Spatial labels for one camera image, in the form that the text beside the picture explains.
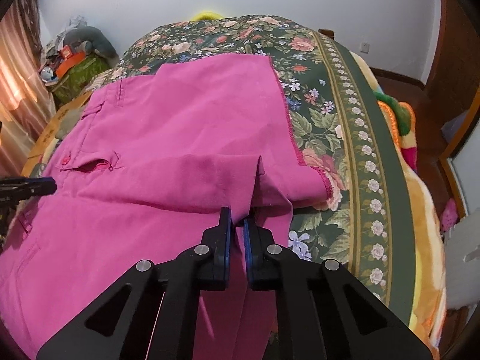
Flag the yellow pillow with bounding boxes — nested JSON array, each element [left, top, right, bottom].
[[191, 10, 224, 21]]

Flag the floral green bedspread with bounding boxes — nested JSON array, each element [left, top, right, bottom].
[[92, 16, 415, 346]]

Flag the orange yellow fleece blanket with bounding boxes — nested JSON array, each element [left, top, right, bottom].
[[352, 53, 447, 359]]

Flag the pink striped curtain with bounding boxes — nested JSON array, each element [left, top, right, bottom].
[[1, 0, 56, 176]]

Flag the pink pants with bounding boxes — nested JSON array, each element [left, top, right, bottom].
[[1, 54, 333, 358]]

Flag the orange box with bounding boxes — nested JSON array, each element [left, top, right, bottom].
[[55, 51, 86, 79]]

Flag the wooden door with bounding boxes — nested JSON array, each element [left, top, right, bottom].
[[424, 0, 480, 121]]

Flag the green patterned bag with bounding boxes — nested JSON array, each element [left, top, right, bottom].
[[50, 55, 109, 108]]

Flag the white wall socket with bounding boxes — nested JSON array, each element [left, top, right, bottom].
[[360, 42, 370, 54]]

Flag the wooden framed mirror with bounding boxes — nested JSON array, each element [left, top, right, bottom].
[[439, 89, 479, 218]]

